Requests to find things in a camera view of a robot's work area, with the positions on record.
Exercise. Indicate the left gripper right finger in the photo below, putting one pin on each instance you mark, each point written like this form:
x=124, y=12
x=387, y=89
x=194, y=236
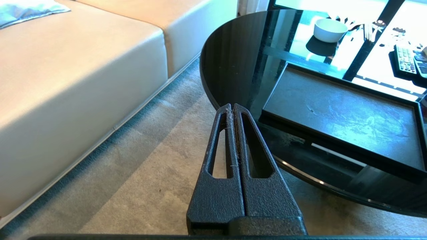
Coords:
x=267, y=200

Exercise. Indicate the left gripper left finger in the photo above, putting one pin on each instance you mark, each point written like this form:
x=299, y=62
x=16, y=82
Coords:
x=217, y=196

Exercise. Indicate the black rectangular tray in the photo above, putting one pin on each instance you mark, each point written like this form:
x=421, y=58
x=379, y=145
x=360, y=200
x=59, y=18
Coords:
x=343, y=116

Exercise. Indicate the round black glass table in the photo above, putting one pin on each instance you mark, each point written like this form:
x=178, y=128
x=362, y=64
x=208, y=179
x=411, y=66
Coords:
x=233, y=66

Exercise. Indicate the beige leather sofa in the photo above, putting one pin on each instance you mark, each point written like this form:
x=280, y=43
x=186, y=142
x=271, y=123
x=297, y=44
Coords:
x=83, y=83

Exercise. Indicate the white ceramic bowl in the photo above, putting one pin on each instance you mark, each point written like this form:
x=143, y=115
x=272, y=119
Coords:
x=329, y=30

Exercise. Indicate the black remote control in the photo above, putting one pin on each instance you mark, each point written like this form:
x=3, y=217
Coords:
x=404, y=60

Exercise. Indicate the silver fork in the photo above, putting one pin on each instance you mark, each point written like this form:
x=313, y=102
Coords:
x=368, y=30

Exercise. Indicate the grey remote control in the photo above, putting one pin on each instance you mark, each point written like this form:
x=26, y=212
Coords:
x=421, y=65

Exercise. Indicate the light blue cushion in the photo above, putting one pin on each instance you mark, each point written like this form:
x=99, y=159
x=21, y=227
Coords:
x=23, y=10

